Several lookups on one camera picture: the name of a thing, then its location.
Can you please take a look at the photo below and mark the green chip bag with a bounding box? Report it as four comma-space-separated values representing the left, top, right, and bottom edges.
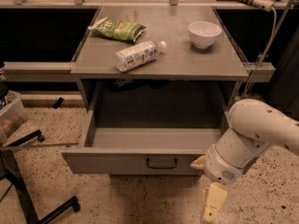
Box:
88, 17, 146, 43

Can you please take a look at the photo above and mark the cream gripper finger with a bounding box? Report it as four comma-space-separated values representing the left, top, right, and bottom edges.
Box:
201, 182, 228, 224
190, 156, 205, 171

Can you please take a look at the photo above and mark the black drawer handle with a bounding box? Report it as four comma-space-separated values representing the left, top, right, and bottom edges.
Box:
146, 158, 178, 170

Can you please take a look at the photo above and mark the small black block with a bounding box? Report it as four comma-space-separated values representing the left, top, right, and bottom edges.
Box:
53, 97, 64, 109

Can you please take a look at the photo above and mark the white power cable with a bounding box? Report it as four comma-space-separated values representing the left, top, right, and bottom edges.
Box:
242, 7, 278, 99

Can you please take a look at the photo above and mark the black rolling stand base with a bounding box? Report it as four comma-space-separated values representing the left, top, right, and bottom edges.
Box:
0, 129, 81, 224

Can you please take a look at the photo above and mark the grey top drawer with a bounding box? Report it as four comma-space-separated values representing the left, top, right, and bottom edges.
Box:
63, 81, 225, 175

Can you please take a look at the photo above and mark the clear plastic storage bin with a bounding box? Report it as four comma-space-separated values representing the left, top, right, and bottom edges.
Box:
0, 91, 28, 144

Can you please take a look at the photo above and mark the grey metal cabinet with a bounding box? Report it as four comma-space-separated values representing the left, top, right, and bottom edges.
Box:
72, 5, 248, 128

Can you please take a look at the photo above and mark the clear plastic water bottle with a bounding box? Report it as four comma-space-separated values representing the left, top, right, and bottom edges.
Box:
115, 41, 166, 73

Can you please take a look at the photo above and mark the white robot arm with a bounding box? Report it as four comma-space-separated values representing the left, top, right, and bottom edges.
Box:
191, 98, 299, 224

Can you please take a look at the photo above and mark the white ceramic bowl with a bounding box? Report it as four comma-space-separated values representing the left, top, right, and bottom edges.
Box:
188, 21, 222, 49

